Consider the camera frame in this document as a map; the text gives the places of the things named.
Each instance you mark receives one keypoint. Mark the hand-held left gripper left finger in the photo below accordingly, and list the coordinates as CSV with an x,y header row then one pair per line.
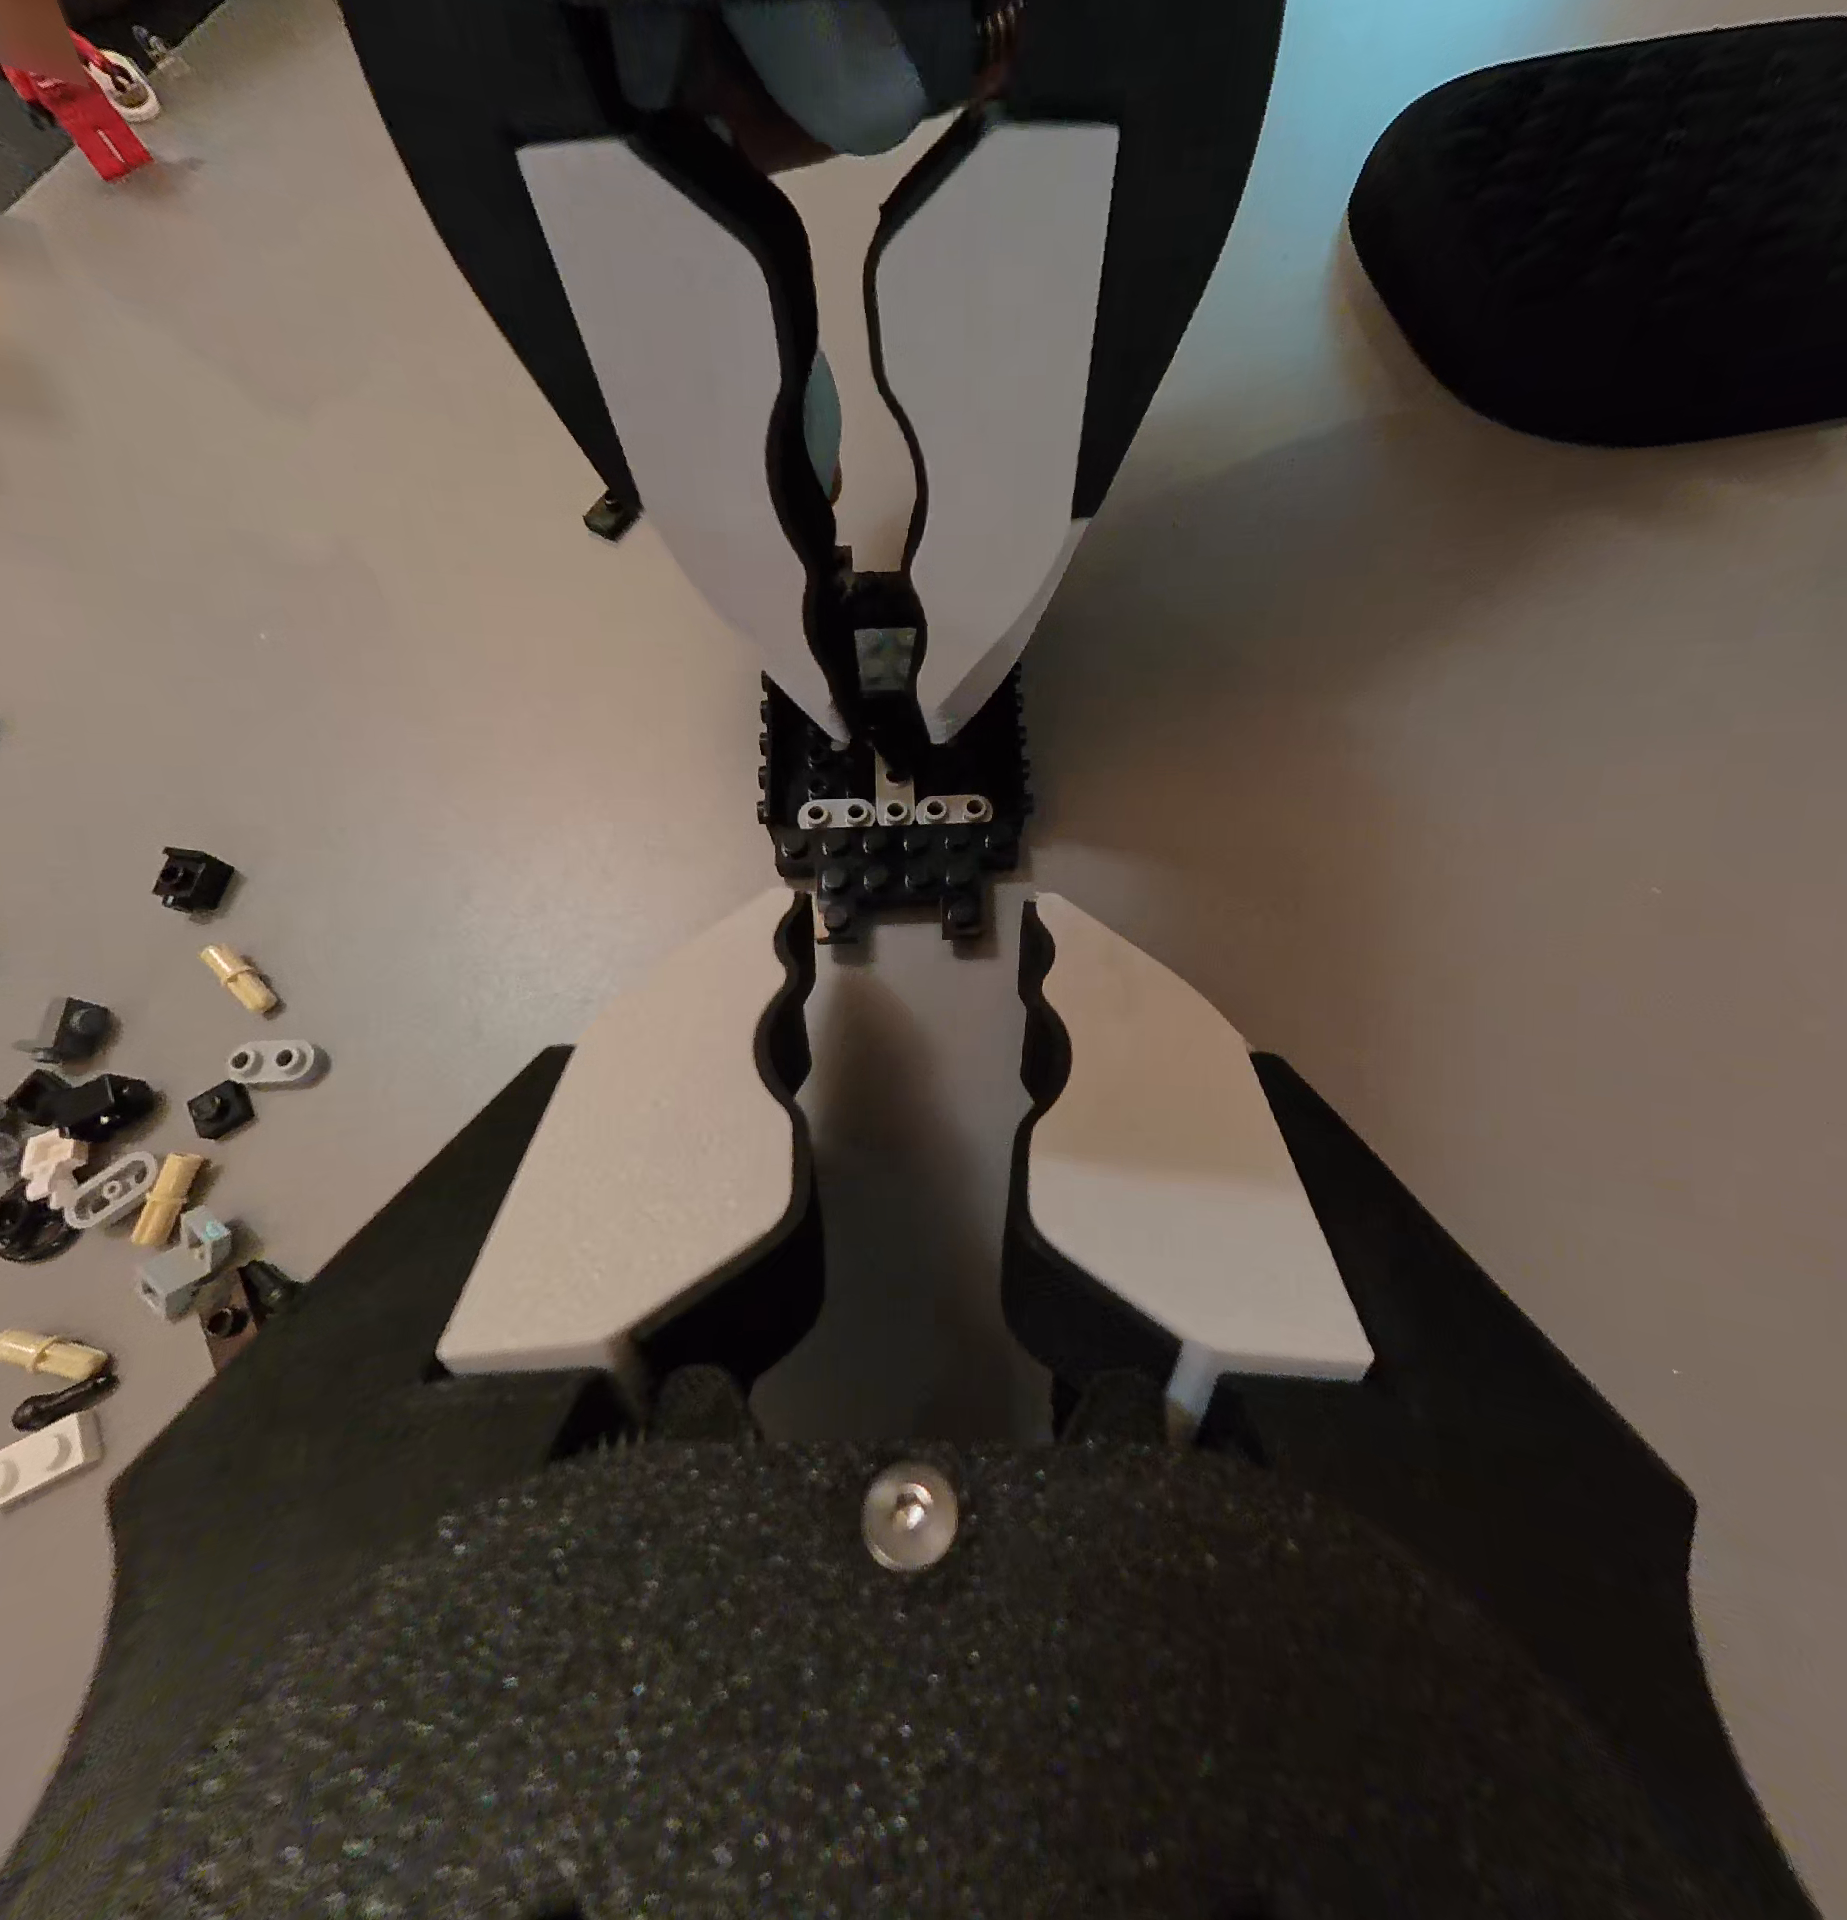
x,y
622,1186

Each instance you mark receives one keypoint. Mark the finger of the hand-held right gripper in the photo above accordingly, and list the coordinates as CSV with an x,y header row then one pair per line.
x,y
996,375
668,375

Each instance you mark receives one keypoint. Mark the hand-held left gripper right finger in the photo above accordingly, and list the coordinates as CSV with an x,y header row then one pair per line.
x,y
1179,1201

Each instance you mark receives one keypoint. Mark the black toy brick car chassis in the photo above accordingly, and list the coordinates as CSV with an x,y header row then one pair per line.
x,y
894,871

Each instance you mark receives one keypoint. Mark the grey desk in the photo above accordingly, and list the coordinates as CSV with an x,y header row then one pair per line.
x,y
1465,900

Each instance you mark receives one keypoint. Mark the black flat brick plate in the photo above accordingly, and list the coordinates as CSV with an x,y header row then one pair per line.
x,y
611,517

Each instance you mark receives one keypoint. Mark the red toy minifigure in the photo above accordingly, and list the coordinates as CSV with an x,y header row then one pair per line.
x,y
98,111

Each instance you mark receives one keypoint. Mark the pile of loose toy bricks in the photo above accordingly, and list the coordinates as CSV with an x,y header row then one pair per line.
x,y
276,1060

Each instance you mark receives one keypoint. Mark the black lever brick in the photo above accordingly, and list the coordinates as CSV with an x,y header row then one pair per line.
x,y
59,1402

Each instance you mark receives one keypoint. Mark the black mesh chair cushion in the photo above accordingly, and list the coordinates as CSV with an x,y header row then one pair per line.
x,y
1616,243

